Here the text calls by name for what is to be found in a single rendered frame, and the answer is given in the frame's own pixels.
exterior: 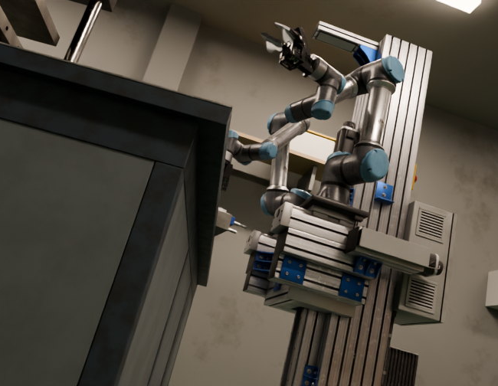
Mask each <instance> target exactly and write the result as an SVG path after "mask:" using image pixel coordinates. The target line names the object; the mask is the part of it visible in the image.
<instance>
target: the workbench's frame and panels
mask: <svg viewBox="0 0 498 386"><path fill-rule="evenodd" d="M230 118H231V108H228V107H226V106H221V105H218V104H214V103H209V102H207V101H204V100H199V99H195V98H193V97H190V96H185V95H181V94H179V93H173V92H171V91H167V90H163V89H159V88H157V87H152V86H149V85H145V84H143V83H138V82H135V81H131V80H127V79H124V78H121V77H116V76H113V75H110V74H105V73H102V72H99V71H96V70H91V69H88V68H85V67H80V66H77V65H74V64H69V63H66V62H63V61H58V60H55V59H52V58H49V57H44V56H41V55H38V54H33V53H30V52H27V51H22V50H19V49H16V48H13V47H8V46H5V45H2V44H0V386H169V381H170V378H171V375H172V370H173V367H174V364H175V360H176V357H177V354H178V351H179V346H180V343H181V340H182V336H183V333H184V330H185V325H186V323H187V319H188V315H189V312H190V309H191V306H192V301H193V299H194V295H195V291H196V288H197V285H200V286H205V287H206V286H207V284H208V275H209V270H210V264H211V253H212V248H213V242H214V235H215V225H216V220H217V213H218V203H219V197H220V191H221V181H222V175H223V169H224V158H225V153H226V147H227V141H228V130H229V125H230Z"/></svg>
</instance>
